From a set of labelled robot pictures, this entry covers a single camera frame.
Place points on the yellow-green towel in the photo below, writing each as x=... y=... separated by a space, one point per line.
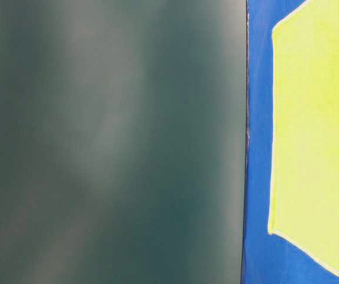
x=304 y=184

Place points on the blue table cloth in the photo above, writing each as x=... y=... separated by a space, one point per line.
x=268 y=256

